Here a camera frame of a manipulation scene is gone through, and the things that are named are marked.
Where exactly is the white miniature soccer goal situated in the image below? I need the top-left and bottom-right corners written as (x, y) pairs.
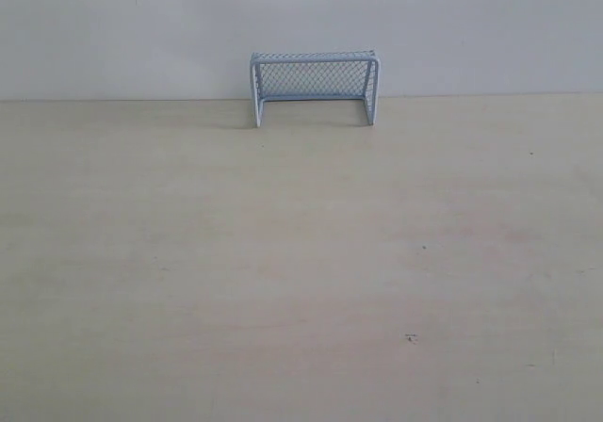
top-left (249, 50), bottom-right (381, 126)

